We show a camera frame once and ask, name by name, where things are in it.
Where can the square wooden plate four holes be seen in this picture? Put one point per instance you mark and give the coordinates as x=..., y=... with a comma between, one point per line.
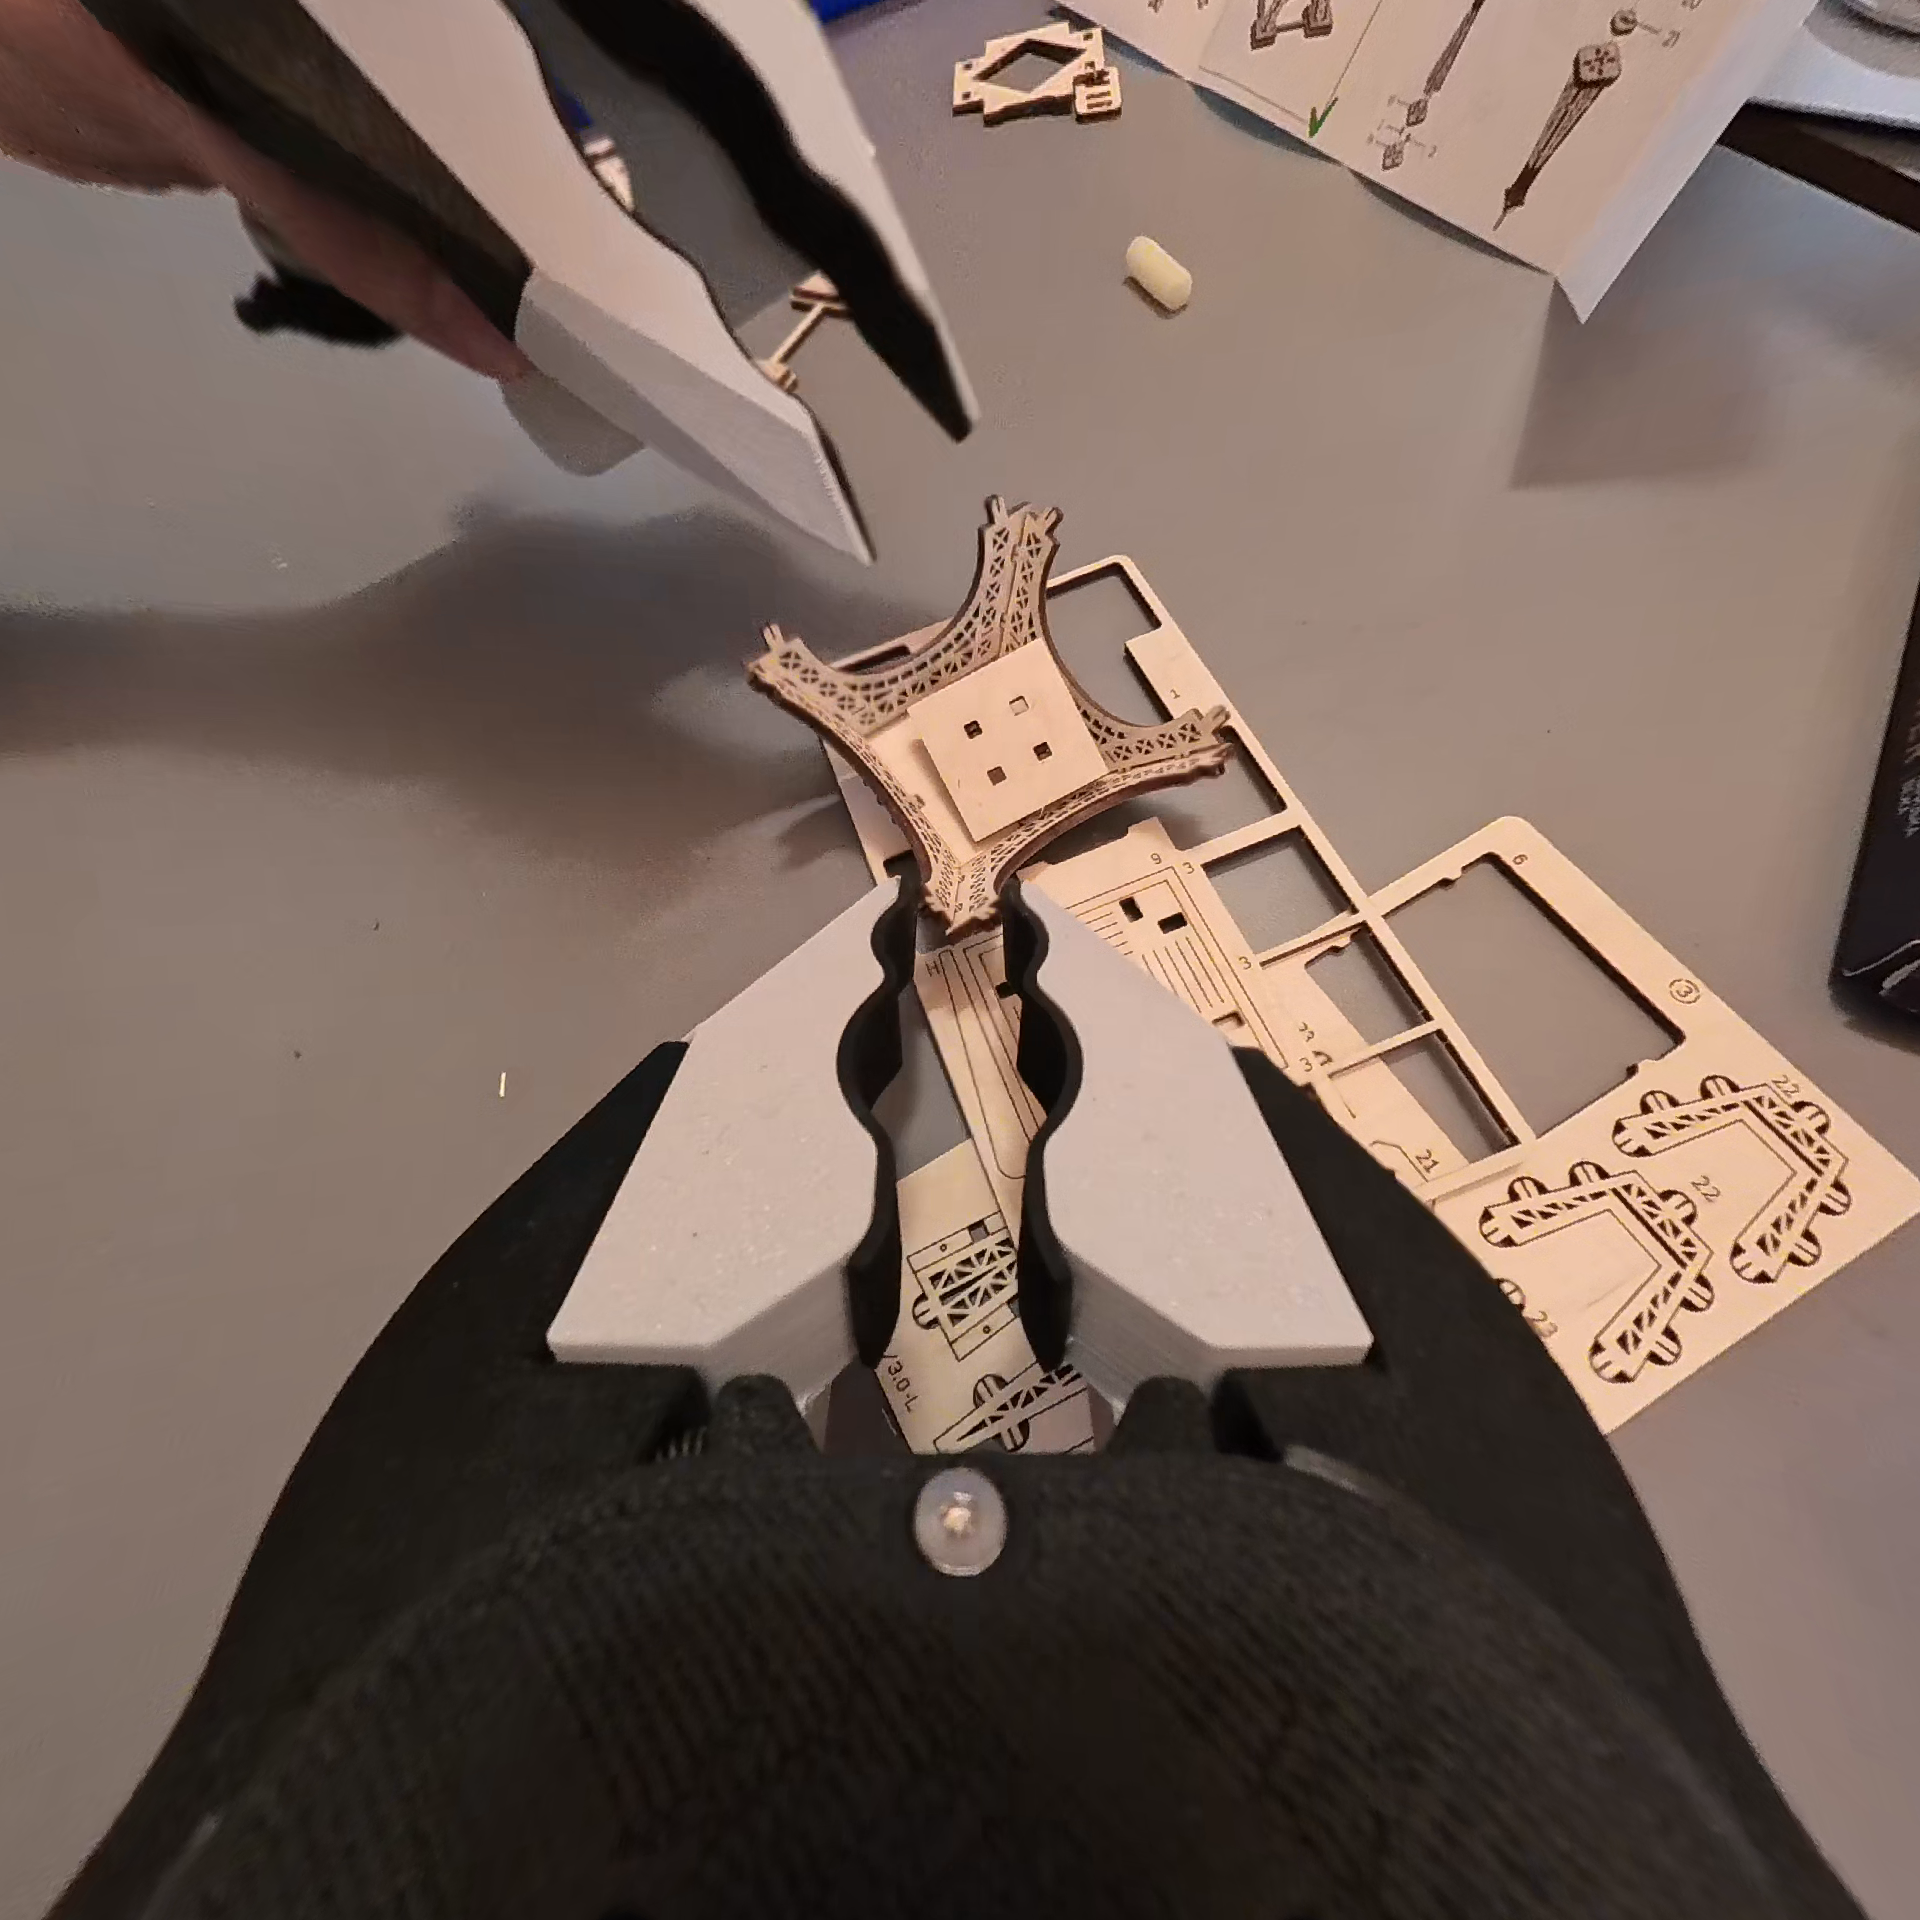
x=1005, y=743

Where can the small cream cylinder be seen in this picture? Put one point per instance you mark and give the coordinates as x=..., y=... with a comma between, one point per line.
x=1157, y=276

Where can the wooden parts sheet with cutouts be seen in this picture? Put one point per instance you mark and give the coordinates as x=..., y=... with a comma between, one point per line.
x=1710, y=1200

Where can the purple model kit box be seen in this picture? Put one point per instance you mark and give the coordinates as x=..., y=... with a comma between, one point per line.
x=1882, y=884

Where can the engraved wooden parts sheet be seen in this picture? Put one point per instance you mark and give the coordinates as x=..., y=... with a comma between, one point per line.
x=1103, y=921

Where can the wooden diamond frame piece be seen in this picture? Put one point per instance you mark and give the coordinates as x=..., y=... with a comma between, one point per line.
x=990, y=89

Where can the wooden frame of small squares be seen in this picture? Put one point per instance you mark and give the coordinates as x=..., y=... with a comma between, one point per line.
x=803, y=322

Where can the wooden lattice tower base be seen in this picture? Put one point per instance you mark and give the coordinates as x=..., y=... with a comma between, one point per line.
x=960, y=884

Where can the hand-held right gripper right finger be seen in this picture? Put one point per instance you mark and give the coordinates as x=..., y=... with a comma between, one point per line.
x=1200, y=1200

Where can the person's left hand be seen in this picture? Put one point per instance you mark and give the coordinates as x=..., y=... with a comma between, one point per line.
x=119, y=105

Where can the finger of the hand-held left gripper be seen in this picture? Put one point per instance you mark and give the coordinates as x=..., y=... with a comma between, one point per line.
x=855, y=195
x=661, y=360

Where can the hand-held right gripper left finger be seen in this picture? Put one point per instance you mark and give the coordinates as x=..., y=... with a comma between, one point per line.
x=720, y=1200

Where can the folded assembly instruction sheet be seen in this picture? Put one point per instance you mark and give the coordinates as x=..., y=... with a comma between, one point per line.
x=1652, y=148

